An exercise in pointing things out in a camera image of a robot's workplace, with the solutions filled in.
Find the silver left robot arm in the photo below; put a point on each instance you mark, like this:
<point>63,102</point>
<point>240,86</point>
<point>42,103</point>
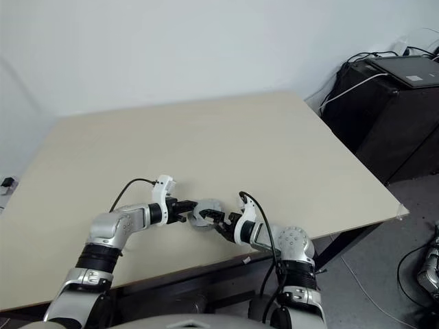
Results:
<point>106,226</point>

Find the black table leg frame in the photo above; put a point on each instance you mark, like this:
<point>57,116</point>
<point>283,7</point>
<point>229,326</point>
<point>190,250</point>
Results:
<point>343,246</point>

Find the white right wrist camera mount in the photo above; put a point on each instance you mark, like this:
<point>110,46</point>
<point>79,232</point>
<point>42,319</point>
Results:
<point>247,214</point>

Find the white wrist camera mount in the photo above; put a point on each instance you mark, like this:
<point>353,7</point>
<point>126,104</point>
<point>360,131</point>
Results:
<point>247,214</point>
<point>161,192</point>

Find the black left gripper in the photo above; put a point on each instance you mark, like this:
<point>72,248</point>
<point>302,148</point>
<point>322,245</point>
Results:
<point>175,209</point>

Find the white wall plug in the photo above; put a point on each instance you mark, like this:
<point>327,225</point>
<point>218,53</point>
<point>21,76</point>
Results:
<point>402,46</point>

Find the black cabinet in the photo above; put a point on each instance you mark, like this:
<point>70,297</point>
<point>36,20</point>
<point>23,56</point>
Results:
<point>380,127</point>

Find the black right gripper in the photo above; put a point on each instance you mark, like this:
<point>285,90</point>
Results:
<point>232,224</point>

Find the silver machine part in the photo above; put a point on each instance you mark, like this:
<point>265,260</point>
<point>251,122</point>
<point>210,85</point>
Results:
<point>430,264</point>

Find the black laptop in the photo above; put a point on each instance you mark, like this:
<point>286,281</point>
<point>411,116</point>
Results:
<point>406,70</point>

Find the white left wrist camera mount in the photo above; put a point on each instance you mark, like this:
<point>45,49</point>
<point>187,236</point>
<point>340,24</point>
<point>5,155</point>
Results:
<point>161,192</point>

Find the grey robot torso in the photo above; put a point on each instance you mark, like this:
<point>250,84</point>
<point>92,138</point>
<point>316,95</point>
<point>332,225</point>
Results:
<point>171,322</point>

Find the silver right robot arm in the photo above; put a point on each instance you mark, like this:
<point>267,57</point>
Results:
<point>291,246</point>

